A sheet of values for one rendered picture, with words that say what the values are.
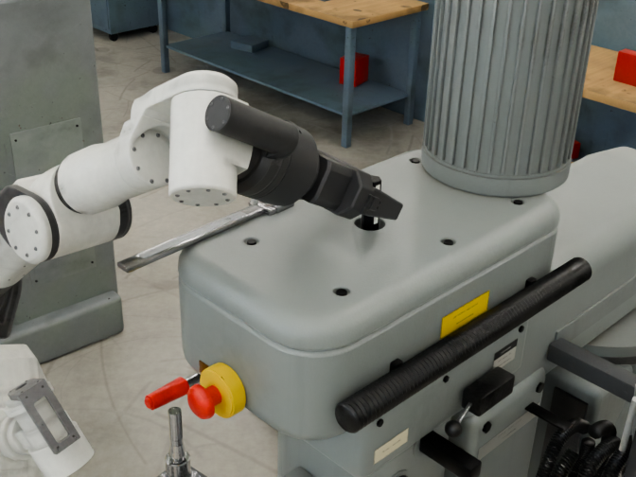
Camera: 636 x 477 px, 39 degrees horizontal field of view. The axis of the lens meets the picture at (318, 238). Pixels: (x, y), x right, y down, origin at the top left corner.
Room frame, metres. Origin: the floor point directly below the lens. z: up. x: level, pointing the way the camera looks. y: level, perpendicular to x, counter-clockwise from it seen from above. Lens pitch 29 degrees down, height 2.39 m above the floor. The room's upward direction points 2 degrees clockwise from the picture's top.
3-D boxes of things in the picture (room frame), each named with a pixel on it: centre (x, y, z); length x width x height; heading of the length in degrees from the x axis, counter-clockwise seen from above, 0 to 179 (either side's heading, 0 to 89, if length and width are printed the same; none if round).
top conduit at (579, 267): (0.87, -0.19, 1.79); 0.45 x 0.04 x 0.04; 135
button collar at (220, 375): (0.79, 0.10, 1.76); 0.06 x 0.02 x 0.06; 45
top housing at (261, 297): (0.96, -0.07, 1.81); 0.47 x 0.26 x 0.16; 135
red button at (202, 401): (0.77, 0.12, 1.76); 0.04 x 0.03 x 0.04; 45
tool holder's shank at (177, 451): (1.28, 0.25, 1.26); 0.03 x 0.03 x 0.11
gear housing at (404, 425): (0.98, -0.09, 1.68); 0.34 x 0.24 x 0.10; 135
